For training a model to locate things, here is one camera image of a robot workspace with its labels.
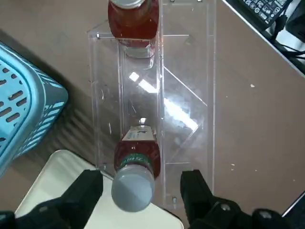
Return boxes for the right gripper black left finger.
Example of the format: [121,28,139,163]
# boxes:
[0,169,104,229]

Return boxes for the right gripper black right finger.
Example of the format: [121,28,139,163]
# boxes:
[180,169,294,229]

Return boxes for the amber tea bottle white cap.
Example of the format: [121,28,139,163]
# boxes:
[111,126,161,213]
[107,0,160,59]

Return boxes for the light blue plastic shopping basket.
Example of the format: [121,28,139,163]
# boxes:
[0,42,69,178]

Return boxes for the clear acrylic beverage shelf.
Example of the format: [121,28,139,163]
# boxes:
[88,0,217,210]

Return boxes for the cream plastic tray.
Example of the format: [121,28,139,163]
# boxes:
[14,149,184,229]

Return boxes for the tangled black cable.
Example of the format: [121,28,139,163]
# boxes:
[274,7,305,59]

